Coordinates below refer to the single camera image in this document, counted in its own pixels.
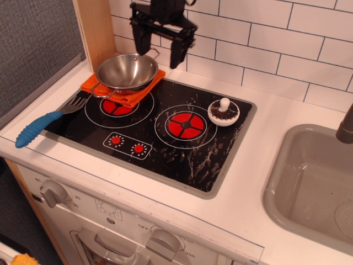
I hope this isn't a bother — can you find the grey timer knob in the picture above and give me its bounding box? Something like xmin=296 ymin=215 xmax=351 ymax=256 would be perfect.
xmin=40 ymin=180 xmax=68 ymax=208

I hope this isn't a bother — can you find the wooden side post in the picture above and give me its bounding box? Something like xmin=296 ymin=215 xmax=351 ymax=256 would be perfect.
xmin=72 ymin=0 xmax=116 ymax=73

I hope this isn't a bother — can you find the grey faucet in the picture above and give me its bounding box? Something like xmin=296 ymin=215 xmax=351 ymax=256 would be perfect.
xmin=336 ymin=104 xmax=353 ymax=144

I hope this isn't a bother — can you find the stainless steel pot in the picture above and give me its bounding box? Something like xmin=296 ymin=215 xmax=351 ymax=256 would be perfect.
xmin=90 ymin=53 xmax=159 ymax=98

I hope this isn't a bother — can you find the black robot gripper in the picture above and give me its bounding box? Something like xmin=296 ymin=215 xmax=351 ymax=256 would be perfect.
xmin=130 ymin=1 xmax=197 ymax=69

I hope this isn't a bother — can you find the black toy stovetop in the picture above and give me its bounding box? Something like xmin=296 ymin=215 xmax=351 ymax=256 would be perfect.
xmin=42 ymin=79 xmax=256 ymax=199

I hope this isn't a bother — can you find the white toy oven front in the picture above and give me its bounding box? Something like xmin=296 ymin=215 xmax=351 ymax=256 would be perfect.
xmin=19 ymin=166 xmax=263 ymax=264

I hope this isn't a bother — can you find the grey oven door handle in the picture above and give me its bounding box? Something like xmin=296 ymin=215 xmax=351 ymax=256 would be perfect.
xmin=76 ymin=228 xmax=151 ymax=264

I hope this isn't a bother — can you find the white toy mushroom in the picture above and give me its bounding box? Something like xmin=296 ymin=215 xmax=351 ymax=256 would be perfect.
xmin=207 ymin=97 xmax=240 ymax=127

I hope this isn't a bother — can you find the grey oven temperature knob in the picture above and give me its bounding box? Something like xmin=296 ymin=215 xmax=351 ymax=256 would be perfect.
xmin=146 ymin=229 xmax=181 ymax=262

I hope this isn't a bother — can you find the orange and black object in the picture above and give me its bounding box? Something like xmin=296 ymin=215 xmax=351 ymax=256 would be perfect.
xmin=1 ymin=254 xmax=39 ymax=265

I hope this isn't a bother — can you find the blue handled metal fork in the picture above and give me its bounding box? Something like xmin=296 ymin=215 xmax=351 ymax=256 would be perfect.
xmin=15 ymin=97 xmax=87 ymax=149

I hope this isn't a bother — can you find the grey sink basin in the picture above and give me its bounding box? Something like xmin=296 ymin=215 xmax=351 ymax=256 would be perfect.
xmin=263 ymin=124 xmax=352 ymax=255

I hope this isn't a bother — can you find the orange folded cloth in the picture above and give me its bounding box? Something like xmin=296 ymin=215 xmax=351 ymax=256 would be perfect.
xmin=80 ymin=69 xmax=167 ymax=109

